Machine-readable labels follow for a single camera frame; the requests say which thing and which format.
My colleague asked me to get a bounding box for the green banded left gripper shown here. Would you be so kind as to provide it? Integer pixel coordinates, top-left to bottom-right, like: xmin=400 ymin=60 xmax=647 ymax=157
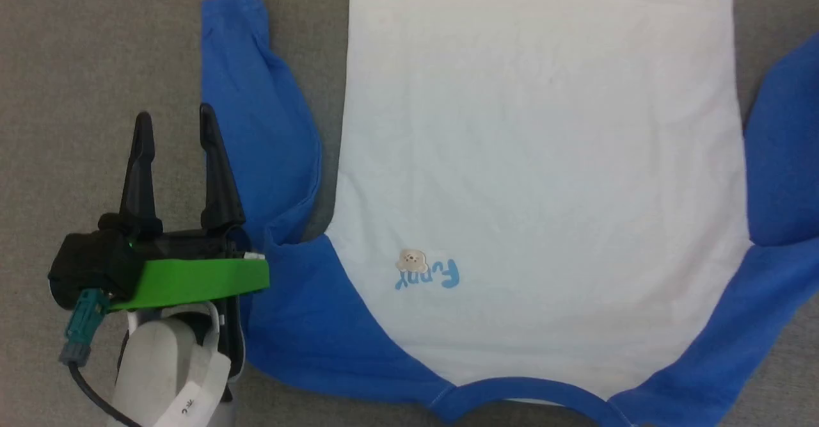
xmin=111 ymin=104 xmax=271 ymax=313

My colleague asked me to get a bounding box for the blue and white long-sleeve shirt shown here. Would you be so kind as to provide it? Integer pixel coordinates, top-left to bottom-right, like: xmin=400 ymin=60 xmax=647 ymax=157
xmin=200 ymin=0 xmax=819 ymax=427

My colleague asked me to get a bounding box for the teal cable connector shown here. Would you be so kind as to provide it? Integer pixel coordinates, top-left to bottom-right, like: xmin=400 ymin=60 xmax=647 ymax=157
xmin=59 ymin=289 xmax=111 ymax=367

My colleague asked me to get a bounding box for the thin black cable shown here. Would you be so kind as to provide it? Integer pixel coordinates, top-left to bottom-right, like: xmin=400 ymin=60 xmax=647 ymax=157
xmin=67 ymin=362 xmax=143 ymax=427

